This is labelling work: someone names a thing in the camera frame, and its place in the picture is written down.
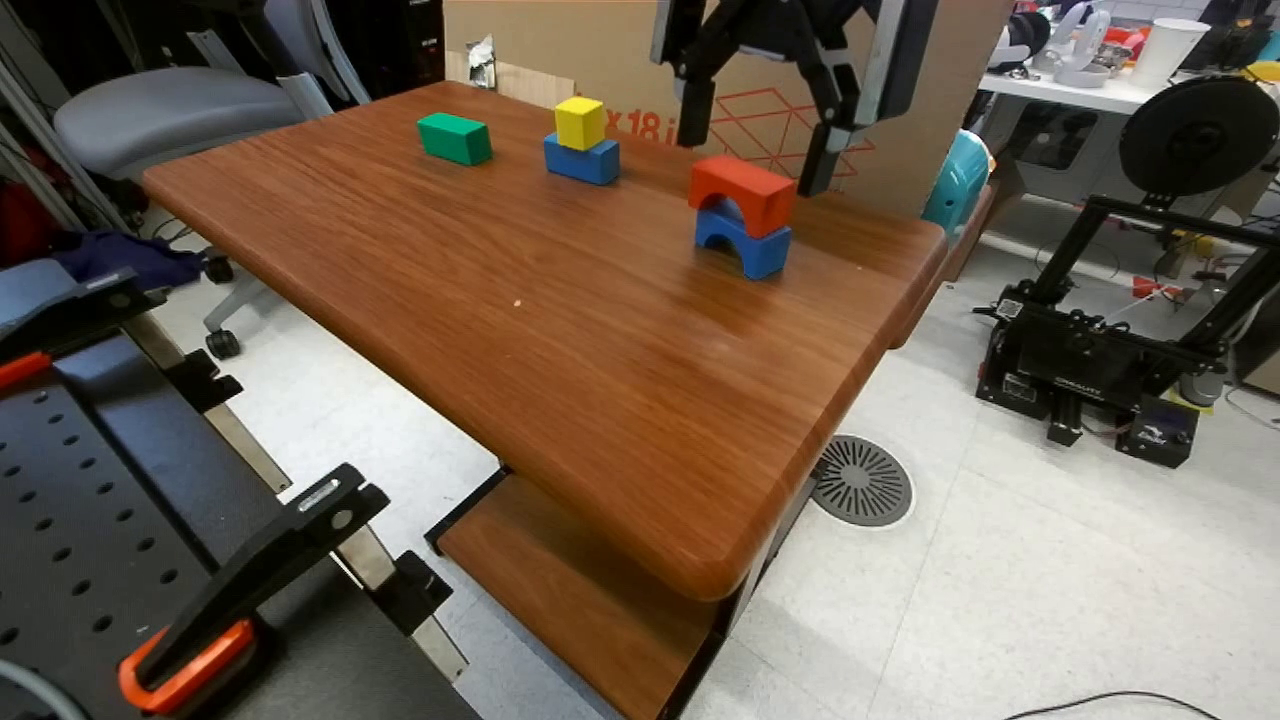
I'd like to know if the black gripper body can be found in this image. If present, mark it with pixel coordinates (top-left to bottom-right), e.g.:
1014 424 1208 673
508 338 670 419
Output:
700 0 862 61

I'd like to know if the orange arch block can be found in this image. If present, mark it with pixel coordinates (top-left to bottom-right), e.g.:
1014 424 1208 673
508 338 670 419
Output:
685 151 798 243

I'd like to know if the yellow cube block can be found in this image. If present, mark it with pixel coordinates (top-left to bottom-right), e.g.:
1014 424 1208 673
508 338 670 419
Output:
550 92 611 156

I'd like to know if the blue rectangular block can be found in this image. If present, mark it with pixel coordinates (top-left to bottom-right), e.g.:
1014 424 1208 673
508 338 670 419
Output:
539 133 625 190

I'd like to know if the blue arch block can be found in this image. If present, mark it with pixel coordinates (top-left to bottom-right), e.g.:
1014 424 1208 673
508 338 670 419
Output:
691 199 796 285

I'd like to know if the green rectangular block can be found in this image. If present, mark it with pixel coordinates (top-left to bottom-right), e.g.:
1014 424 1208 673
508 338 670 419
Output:
412 109 495 173

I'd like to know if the large cardboard box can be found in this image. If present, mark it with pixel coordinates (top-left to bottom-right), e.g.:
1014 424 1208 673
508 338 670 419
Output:
441 0 1013 222

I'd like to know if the crumpled clear plastic bag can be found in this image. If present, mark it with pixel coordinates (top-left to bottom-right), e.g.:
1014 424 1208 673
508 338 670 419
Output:
461 37 503 92

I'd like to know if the white cluttered table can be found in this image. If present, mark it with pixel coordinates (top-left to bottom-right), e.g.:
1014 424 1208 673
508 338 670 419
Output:
975 0 1280 119

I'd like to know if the black 3D printer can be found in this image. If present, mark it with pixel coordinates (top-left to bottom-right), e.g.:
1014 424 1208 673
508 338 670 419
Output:
975 190 1280 472

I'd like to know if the black filament spool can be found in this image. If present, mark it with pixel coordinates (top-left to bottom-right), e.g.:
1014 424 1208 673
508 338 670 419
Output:
1114 72 1280 203

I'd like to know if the round metal floor drain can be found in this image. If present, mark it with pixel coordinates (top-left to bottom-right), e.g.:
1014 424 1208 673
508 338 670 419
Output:
806 430 920 532

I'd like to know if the wooden lower table shelf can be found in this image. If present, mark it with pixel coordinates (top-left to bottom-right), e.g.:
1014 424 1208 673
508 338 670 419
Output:
436 474 732 720

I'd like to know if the grey office chair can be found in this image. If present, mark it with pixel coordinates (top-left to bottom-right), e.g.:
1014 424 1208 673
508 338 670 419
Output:
50 0 371 364

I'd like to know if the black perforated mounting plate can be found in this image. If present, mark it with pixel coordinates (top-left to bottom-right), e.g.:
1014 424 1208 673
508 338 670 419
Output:
0 333 485 720

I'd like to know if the aluminium frame rail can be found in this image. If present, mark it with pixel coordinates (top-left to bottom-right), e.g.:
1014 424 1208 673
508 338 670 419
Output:
124 312 470 684

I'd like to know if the black floor cable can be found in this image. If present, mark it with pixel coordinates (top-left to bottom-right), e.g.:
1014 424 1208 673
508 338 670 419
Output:
1004 684 1224 720

